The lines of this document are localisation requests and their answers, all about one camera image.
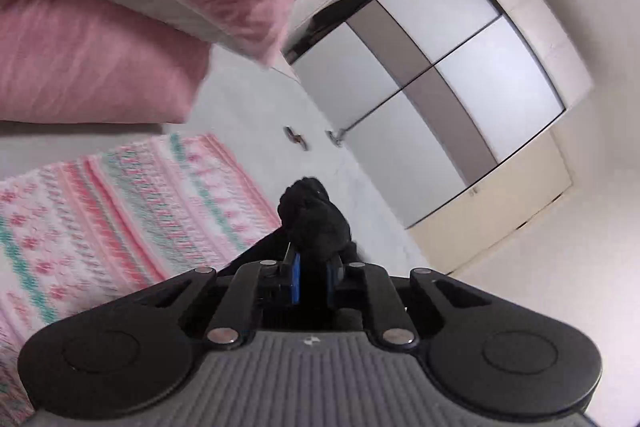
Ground red green patterned blanket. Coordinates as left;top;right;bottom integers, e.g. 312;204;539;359
0;132;281;427

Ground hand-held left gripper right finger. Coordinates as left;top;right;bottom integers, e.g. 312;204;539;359
325;252;493;346

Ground white and grey wardrobe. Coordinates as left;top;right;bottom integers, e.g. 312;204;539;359
282;0;594;230

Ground small dark olive item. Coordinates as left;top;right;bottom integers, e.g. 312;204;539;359
283;125;314;152

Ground grey bed sheet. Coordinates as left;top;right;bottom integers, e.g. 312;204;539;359
0;46;426;269

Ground black pants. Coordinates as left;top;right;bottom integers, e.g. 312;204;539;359
219;177;359;308

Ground cream door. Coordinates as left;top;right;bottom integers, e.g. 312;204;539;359
407;129;574;278

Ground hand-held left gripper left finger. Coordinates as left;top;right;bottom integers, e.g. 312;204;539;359
116;243;302;346

